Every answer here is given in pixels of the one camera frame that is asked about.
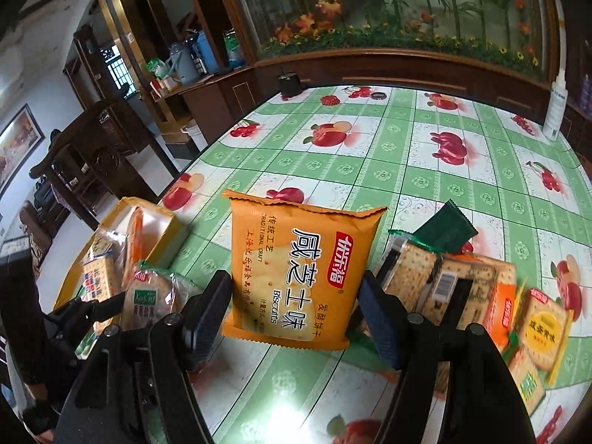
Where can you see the dark round lid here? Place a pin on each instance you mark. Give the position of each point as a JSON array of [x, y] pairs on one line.
[[378, 96]]

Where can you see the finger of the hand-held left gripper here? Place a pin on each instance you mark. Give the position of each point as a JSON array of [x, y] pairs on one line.
[[69, 311], [110, 303]]

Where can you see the dark green snack packet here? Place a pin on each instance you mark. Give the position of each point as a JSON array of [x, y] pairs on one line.
[[446, 231]]

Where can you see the green label cracker packet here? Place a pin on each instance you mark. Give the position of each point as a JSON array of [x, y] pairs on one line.
[[527, 379]]

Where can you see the white bucket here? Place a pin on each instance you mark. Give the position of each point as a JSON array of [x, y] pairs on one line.
[[194, 136]]

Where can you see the round cracker packet green ends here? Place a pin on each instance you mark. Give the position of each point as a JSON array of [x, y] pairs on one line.
[[152, 291]]

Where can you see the brown sofa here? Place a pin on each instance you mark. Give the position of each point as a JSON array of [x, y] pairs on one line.
[[34, 224]]

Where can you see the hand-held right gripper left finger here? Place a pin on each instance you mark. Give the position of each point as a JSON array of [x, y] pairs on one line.
[[208, 319]]

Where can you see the wooden cabinet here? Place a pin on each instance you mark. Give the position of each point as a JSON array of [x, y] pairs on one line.
[[416, 69]]

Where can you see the green bag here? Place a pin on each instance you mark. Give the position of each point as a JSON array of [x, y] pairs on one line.
[[156, 68]]

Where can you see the blue thermos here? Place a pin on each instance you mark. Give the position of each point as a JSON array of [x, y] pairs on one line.
[[206, 53]]

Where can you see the white spray bottle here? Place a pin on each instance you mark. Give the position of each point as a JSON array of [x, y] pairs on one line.
[[554, 111]]

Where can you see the floral glass panel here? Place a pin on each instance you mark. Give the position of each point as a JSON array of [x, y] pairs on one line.
[[393, 0]]

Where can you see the framed wall painting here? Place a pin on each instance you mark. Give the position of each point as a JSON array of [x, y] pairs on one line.
[[16, 148]]

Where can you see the clear cracker packet black label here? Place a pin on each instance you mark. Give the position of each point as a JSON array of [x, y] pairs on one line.
[[411, 268]]

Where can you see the small black container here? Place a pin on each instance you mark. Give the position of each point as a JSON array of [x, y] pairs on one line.
[[289, 85]]

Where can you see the purple bottle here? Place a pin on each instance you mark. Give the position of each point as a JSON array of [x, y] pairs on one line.
[[585, 95]]

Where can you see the yellow label cracker packet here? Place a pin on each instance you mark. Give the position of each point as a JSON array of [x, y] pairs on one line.
[[543, 328]]

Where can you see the carved wooden chair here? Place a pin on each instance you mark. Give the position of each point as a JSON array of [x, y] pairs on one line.
[[99, 148]]

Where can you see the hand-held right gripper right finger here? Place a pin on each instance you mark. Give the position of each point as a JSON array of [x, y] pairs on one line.
[[379, 323]]

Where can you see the grey kettle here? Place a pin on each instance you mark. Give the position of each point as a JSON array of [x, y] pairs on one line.
[[180, 64]]

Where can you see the white and yellow cardboard box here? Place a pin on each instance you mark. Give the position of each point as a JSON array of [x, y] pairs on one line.
[[171, 240]]

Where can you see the small orange biscuit packet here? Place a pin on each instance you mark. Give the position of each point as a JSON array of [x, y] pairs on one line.
[[286, 259]]

